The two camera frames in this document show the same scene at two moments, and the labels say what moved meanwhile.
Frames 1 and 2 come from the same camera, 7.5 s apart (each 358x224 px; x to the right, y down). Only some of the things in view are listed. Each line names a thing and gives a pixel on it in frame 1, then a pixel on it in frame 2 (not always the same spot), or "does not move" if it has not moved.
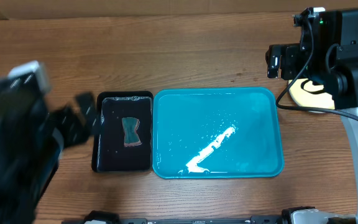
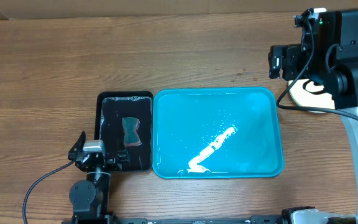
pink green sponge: [130, 125] does not move
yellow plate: [306, 94] does not move
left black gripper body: [70, 127] to [112, 165]
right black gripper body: [293, 61] does not move
